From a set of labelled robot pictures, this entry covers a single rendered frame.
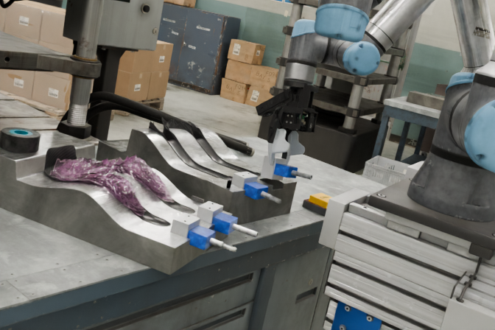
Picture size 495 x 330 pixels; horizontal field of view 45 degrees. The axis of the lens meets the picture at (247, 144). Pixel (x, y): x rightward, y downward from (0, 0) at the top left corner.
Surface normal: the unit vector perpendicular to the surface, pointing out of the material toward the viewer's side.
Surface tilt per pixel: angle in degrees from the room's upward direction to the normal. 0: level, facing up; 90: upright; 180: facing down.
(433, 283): 90
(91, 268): 0
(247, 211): 90
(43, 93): 91
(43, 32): 84
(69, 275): 0
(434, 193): 72
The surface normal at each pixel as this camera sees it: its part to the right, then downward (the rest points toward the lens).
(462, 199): -0.07, -0.10
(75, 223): -0.38, 0.13
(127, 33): 0.75, 0.29
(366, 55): 0.10, 0.25
